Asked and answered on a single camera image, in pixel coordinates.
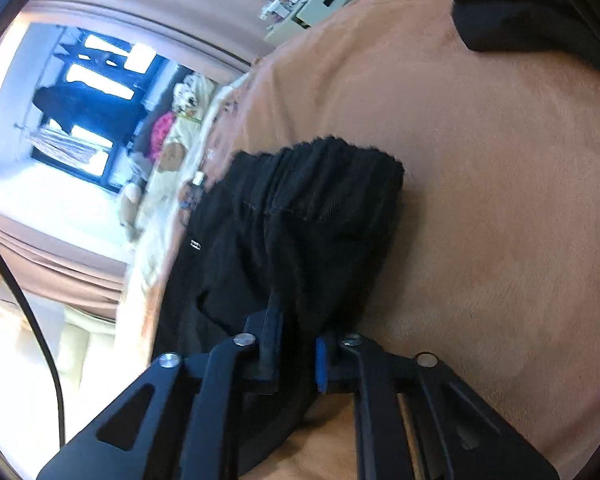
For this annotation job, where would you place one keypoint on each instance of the orange blanket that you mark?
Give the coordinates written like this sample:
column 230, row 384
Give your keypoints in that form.
column 480, row 185

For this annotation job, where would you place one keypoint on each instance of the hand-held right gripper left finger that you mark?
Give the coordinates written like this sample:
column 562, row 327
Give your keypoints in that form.
column 267, row 340

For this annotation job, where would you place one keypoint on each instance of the spotted dog plush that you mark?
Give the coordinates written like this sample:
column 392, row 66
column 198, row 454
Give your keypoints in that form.
column 192, row 95

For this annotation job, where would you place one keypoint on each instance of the dark hanging garment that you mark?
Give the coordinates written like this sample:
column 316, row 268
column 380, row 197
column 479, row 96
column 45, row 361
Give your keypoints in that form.
column 87, row 50

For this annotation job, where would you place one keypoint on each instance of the grey elephant plush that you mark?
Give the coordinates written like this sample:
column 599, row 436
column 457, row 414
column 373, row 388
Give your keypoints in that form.
column 140, row 167

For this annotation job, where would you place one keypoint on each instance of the black hanging coat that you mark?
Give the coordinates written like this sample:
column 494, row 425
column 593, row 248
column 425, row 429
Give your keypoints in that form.
column 90, row 110

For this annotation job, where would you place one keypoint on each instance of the window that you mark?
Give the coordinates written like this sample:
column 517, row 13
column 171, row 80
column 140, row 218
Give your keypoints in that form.
column 90, row 110

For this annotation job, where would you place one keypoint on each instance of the cream padded headboard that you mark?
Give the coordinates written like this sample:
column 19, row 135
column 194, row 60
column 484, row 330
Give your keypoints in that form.
column 95, row 350

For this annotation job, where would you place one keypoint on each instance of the pink plush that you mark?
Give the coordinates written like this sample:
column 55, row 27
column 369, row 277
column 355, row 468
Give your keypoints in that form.
column 162, row 132

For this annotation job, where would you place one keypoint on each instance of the patterned hanging garment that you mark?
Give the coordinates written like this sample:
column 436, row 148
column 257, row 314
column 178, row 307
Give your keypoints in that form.
column 60, row 142

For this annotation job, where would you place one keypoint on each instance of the cream pillows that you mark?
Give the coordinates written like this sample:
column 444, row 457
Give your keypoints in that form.
column 155, row 240

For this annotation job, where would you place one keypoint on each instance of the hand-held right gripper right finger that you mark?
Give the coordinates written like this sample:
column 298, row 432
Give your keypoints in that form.
column 322, row 360

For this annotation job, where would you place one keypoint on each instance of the beige bear plush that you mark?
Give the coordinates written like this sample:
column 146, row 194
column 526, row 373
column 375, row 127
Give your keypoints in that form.
column 130, row 207

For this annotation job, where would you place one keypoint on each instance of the pink curtain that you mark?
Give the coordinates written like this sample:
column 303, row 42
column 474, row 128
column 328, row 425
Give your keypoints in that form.
column 55, row 265
column 170, row 5

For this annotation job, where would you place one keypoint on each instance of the white nightstand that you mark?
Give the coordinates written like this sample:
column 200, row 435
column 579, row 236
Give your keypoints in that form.
column 320, row 5

